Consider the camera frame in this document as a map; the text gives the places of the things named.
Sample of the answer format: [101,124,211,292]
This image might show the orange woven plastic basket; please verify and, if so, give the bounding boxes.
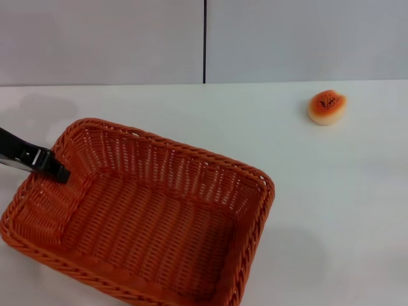
[0,117,275,306]

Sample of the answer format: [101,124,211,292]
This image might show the black vertical wall strip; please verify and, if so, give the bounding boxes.
[201,0,208,84]

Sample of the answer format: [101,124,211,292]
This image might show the round sesame bread bun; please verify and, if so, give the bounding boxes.
[306,89,348,126]

